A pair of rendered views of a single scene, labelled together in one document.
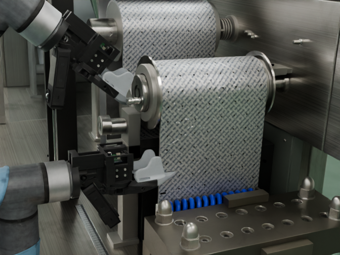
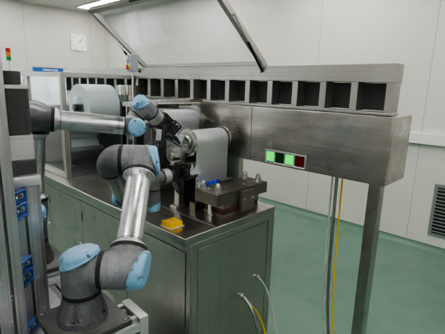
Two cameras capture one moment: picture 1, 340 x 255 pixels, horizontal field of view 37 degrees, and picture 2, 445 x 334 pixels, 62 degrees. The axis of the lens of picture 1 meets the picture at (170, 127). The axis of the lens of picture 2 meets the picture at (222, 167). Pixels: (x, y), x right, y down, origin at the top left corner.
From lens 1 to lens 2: 105 cm
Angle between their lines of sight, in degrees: 24
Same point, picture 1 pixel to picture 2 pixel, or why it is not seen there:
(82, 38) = (169, 122)
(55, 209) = not seen: hidden behind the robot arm
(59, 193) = (169, 179)
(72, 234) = not seen: hidden behind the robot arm
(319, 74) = (245, 132)
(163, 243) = (208, 193)
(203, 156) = (209, 165)
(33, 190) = (161, 178)
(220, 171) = (214, 171)
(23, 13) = (153, 113)
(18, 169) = not seen: hidden behind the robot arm
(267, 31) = (220, 118)
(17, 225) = (156, 193)
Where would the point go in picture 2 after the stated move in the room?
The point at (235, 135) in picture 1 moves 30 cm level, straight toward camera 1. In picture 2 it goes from (218, 156) to (235, 169)
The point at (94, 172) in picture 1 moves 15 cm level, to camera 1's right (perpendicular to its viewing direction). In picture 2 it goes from (177, 171) to (206, 169)
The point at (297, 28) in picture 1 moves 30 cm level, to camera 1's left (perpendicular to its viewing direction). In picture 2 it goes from (234, 116) to (183, 116)
